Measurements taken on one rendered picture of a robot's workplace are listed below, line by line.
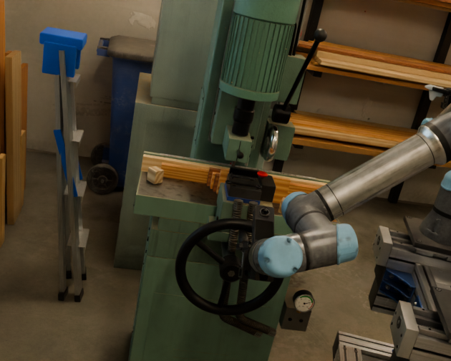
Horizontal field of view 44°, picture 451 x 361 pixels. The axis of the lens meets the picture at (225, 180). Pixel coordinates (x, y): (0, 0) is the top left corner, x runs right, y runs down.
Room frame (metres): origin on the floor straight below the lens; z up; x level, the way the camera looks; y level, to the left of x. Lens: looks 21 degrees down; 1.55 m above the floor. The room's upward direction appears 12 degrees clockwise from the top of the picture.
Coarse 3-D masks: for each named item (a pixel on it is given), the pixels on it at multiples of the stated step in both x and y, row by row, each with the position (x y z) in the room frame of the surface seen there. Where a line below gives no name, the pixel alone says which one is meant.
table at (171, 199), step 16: (144, 176) 1.54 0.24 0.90; (144, 192) 1.43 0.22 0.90; (160, 192) 1.45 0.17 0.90; (176, 192) 1.47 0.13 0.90; (192, 192) 1.50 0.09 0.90; (208, 192) 1.52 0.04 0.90; (144, 208) 1.41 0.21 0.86; (160, 208) 1.41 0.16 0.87; (176, 208) 1.42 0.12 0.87; (192, 208) 1.43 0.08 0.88; (208, 208) 1.43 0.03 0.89; (224, 240) 1.34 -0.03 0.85
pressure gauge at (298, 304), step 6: (294, 294) 1.43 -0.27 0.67; (300, 294) 1.42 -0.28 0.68; (306, 294) 1.41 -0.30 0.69; (294, 300) 1.41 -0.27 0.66; (300, 300) 1.41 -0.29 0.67; (306, 300) 1.42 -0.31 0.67; (312, 300) 1.42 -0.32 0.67; (294, 306) 1.41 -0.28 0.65; (300, 306) 1.41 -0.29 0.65; (306, 306) 1.42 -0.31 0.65; (312, 306) 1.42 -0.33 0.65; (300, 312) 1.43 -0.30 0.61
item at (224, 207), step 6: (222, 186) 1.44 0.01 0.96; (222, 192) 1.40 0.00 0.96; (222, 198) 1.37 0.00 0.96; (216, 204) 1.45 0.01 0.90; (222, 204) 1.34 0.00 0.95; (228, 204) 1.34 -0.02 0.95; (246, 204) 1.35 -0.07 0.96; (264, 204) 1.38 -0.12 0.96; (270, 204) 1.39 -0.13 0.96; (216, 210) 1.43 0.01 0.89; (222, 210) 1.34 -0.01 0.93; (228, 210) 1.34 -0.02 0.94; (246, 210) 1.35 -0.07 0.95; (216, 216) 1.40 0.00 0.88; (222, 216) 1.34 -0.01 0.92; (228, 216) 1.34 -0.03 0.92; (246, 216) 1.35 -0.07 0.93
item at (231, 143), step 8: (224, 136) 1.67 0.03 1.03; (232, 136) 1.57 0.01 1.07; (240, 136) 1.59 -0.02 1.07; (248, 136) 1.61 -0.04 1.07; (224, 144) 1.63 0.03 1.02; (232, 144) 1.55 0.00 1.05; (240, 144) 1.55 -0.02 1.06; (248, 144) 1.56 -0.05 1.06; (224, 152) 1.59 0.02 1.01; (232, 152) 1.55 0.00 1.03; (248, 152) 1.56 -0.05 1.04; (232, 160) 1.55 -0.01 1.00; (240, 160) 1.56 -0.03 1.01
